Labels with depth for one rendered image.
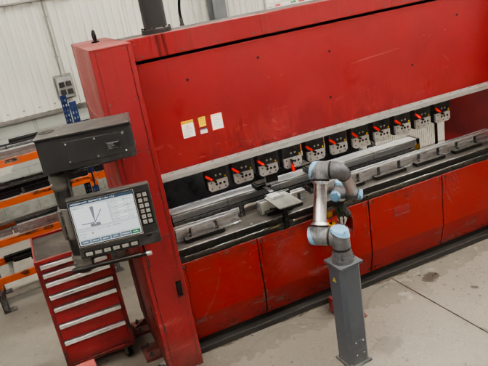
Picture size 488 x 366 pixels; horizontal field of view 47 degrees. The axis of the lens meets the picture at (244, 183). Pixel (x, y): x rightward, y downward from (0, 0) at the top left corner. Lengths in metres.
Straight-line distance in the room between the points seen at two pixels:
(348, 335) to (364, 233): 1.03
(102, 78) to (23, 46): 4.39
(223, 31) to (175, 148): 0.83
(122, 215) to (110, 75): 0.83
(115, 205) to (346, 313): 1.63
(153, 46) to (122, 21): 4.33
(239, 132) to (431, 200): 1.82
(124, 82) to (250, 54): 0.93
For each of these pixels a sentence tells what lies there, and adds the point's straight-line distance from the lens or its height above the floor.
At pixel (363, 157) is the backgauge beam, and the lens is 4.82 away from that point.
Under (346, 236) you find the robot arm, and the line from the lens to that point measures 3.52.
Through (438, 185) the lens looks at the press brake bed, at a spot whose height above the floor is 0.68.
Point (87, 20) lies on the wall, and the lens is 7.85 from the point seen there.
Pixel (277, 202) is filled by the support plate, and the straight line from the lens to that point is 4.02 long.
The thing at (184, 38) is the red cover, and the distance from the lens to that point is 3.68.
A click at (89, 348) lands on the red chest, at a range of 4.38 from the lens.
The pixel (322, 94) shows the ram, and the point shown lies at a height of 1.66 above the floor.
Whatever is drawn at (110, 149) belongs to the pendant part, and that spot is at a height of 1.82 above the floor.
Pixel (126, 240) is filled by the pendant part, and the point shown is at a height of 1.29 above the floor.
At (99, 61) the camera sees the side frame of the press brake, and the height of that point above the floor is 2.23.
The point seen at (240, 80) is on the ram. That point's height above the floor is 1.89.
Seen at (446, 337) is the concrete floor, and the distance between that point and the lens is 4.26.
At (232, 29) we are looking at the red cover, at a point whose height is 2.24.
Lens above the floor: 2.57
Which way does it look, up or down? 20 degrees down
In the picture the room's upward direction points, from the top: 10 degrees counter-clockwise
